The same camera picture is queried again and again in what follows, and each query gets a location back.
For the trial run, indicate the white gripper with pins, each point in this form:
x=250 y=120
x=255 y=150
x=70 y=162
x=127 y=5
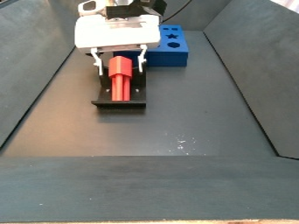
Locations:
x=106 y=35

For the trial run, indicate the red three prong object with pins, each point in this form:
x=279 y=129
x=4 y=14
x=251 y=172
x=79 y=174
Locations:
x=121 y=76

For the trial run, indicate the black curved fixture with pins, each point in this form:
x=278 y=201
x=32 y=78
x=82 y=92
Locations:
x=137 y=102

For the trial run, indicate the blue foam shape board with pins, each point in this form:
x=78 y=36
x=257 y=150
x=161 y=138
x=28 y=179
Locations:
x=171 y=53

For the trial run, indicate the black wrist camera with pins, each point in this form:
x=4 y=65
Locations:
x=122 y=8

